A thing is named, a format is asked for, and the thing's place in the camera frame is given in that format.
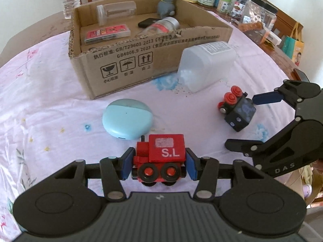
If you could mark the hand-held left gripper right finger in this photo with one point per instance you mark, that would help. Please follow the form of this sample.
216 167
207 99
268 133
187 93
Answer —
191 165

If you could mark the red label glass jar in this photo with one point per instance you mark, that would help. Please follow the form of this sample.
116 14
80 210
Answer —
164 26

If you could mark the light blue round case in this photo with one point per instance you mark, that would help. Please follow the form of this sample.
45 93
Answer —
127 119

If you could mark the green lidded jar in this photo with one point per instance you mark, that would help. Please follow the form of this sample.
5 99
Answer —
224 3

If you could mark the large black lidded clear jar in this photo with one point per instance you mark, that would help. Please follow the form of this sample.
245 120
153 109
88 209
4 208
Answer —
261 15

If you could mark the black folding case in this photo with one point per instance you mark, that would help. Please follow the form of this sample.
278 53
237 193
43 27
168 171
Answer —
146 23

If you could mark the pink card box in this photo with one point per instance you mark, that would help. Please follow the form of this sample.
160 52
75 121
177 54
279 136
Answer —
106 32

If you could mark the red toy train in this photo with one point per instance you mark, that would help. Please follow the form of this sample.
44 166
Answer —
164 151

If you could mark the black toy car red wheels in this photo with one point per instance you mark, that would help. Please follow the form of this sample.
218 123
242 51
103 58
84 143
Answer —
239 116

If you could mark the grey plush toy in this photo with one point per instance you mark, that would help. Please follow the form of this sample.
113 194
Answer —
166 5

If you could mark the clear plastic tube container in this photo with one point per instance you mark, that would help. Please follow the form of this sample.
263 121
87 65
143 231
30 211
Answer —
116 10

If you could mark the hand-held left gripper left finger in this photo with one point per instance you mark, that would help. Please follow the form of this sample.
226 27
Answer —
127 163

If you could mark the translucent plastic container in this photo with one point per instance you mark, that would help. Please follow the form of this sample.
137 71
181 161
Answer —
207 63

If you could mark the brown cardboard box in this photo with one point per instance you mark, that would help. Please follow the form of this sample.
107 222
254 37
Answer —
113 68

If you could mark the teal yellow shopping bag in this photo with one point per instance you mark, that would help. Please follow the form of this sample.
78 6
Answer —
294 48

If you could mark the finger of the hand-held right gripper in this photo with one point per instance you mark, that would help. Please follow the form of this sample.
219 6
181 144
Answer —
242 146
267 98

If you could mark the red label pen jar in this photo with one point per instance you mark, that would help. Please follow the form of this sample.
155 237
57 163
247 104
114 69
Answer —
239 7

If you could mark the white small box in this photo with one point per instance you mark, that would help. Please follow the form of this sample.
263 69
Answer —
273 38

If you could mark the pink floral tablecloth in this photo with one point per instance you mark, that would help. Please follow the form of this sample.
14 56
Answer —
50 105

